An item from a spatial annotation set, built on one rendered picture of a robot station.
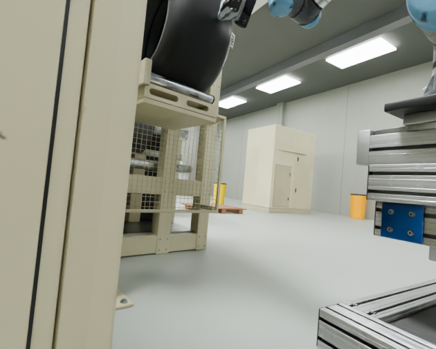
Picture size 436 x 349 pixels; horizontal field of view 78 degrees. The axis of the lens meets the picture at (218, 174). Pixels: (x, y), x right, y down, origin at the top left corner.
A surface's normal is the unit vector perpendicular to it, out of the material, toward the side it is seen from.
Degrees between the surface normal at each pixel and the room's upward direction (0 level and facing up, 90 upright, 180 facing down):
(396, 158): 90
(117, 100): 90
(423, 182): 90
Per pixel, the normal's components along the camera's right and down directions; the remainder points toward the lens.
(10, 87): 0.65, 0.03
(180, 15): -0.06, 0.10
